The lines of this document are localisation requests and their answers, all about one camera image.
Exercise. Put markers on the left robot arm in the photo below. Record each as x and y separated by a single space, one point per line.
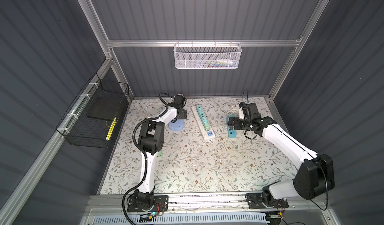
149 136

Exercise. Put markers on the items in white basket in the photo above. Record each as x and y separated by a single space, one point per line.
220 63

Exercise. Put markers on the white vented cover strip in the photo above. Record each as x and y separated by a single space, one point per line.
204 218

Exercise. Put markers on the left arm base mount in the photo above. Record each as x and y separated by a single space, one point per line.
147 204

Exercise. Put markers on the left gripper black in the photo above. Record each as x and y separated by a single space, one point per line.
183 115

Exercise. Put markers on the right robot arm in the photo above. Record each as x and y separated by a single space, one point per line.
315 172

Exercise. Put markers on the blue square power socket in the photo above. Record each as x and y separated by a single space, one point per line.
176 126

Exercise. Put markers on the teal power strip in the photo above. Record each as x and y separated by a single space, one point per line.
231 132

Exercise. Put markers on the white wire mesh basket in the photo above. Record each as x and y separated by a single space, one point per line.
188 56

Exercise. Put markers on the black wire basket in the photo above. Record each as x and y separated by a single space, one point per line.
88 124

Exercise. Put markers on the long white power strip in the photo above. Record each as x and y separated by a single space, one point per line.
203 123

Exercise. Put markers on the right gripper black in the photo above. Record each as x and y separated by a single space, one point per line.
236 120

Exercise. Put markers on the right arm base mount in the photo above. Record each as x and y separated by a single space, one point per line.
265 201

